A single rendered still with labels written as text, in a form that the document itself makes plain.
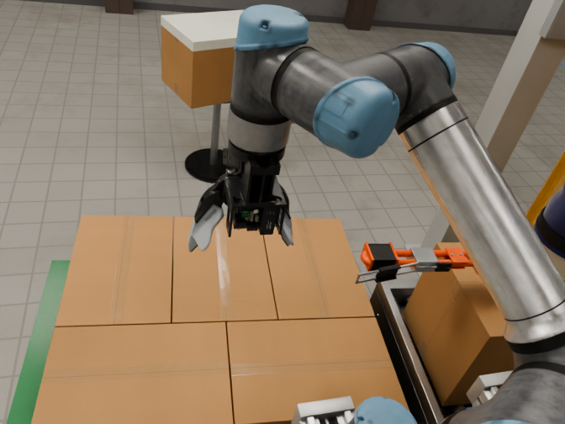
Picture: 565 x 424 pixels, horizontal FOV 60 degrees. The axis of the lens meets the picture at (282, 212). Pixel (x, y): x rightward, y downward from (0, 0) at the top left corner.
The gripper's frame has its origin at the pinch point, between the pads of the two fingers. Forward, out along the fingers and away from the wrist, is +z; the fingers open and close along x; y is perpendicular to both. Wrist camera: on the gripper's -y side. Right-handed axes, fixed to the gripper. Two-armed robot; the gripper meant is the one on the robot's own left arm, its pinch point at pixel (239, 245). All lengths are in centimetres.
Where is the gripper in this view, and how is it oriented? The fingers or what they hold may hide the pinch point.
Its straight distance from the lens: 74.5
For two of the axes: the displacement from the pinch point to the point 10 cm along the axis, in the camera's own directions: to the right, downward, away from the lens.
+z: -1.5, 7.6, 6.3
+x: 9.6, -0.4, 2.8
